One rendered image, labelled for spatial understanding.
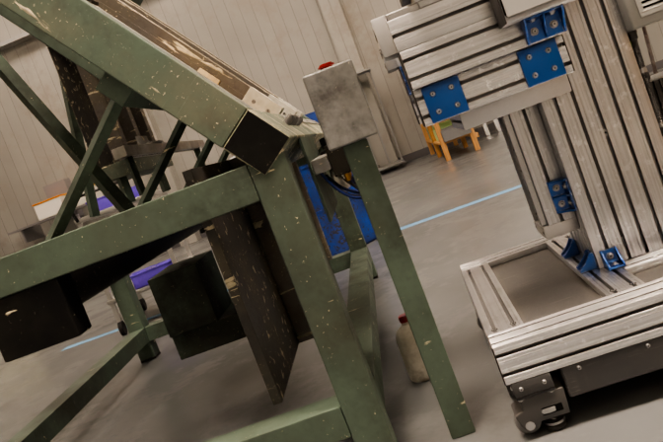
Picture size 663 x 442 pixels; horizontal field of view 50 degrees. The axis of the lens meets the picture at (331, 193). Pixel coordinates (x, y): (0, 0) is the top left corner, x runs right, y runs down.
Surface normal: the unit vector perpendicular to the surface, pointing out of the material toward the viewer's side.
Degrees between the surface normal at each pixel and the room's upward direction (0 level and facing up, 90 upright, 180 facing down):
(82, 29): 90
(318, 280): 90
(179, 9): 90
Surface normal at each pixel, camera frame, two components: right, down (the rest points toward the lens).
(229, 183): -0.04, 0.09
